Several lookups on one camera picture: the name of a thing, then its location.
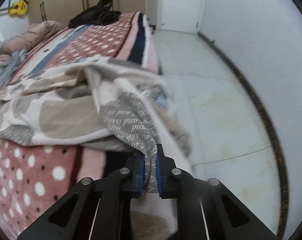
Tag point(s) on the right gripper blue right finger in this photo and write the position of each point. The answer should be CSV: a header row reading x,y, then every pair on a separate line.
x,y
206,209

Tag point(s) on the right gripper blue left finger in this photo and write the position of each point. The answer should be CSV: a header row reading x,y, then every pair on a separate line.
x,y
93,209

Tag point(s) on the cartoon print pajama pants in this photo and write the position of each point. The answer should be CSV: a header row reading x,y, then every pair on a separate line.
x,y
98,102

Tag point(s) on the black clothing pile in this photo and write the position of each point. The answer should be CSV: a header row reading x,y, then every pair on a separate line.
x,y
100,14

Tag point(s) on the striped dotted fleece bed blanket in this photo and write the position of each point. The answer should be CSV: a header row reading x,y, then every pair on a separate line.
x,y
32,178

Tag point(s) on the grey blue shirt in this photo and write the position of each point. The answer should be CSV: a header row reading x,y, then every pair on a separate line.
x,y
7,69

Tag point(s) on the pink striped duvet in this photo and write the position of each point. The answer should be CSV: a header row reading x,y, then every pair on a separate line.
x,y
14,49

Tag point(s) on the white door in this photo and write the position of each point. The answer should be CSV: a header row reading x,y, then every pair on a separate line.
x,y
180,15

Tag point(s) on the yellow ukulele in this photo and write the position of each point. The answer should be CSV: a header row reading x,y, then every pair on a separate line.
x,y
18,8

